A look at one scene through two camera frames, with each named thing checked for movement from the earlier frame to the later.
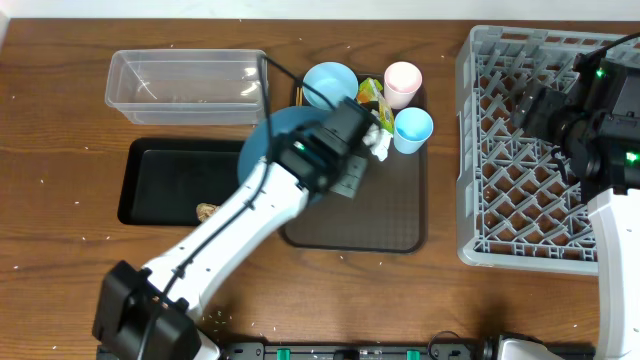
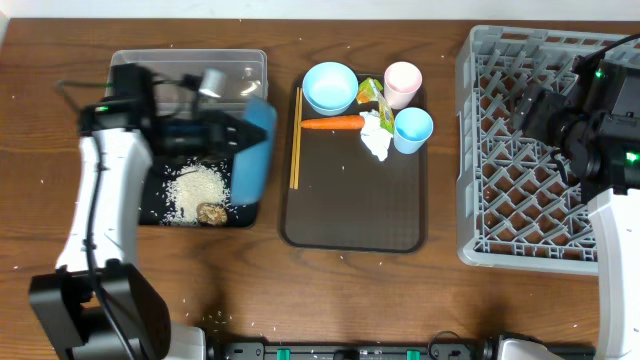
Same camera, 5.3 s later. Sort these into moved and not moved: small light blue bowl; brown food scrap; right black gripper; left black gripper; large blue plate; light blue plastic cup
Moved: large blue plate; left black gripper
Not moved: brown food scrap; small light blue bowl; light blue plastic cup; right black gripper
